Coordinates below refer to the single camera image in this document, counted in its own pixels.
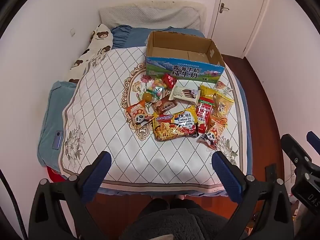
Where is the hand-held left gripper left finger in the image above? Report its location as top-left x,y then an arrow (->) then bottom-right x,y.
29,151 -> 112,240

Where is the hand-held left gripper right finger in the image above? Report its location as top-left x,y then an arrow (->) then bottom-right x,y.
211,151 -> 293,240

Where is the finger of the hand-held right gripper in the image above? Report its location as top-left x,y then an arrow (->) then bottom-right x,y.
307,131 -> 320,156
281,134 -> 313,168

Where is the clear bag of colourful candy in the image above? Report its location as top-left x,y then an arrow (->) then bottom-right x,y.
146,78 -> 168,98

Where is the printed cardboard box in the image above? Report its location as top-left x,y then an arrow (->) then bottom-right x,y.
145,31 -> 226,83

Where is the red object under bed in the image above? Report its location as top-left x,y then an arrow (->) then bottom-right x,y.
46,167 -> 68,183

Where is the orange panda snack packet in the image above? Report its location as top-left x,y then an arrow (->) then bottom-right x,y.
126,99 -> 154,130
197,123 -> 226,151

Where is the flat orange snack packet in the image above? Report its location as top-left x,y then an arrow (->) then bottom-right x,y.
209,115 -> 229,128

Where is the blue smartphone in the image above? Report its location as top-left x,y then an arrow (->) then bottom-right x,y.
52,130 -> 63,149

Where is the tall red snack packet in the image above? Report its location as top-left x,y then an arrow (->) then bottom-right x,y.
196,96 -> 216,134

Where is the yellow chips packet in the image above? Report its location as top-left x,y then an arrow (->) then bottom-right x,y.
213,92 -> 235,121

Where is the yellow instant noodle packet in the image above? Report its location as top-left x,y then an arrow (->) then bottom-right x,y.
152,105 -> 199,141

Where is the white diamond pattern quilt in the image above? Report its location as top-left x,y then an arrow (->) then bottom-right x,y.
58,46 -> 244,191

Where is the blue velvet blanket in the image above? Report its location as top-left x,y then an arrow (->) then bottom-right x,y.
37,81 -> 78,168

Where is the plain yellow snack packet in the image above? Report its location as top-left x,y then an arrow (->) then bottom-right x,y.
199,84 -> 218,99

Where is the small white cookie packet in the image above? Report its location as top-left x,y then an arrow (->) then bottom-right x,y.
215,81 -> 233,94

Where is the white wafer packet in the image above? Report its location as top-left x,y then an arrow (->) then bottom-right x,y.
169,85 -> 201,105

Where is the brown chocolate snack packet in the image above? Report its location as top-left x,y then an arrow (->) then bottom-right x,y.
151,96 -> 179,114

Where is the small red snack packet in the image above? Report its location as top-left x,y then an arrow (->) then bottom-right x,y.
162,73 -> 178,89

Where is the bear print pillow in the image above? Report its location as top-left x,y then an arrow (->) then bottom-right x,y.
64,24 -> 116,84

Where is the white door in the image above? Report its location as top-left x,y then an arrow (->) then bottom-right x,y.
212,0 -> 269,58

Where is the grey textured pillow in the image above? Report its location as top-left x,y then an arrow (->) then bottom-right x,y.
98,4 -> 202,30

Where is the black cable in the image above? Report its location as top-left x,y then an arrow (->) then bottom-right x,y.
0,169 -> 28,240

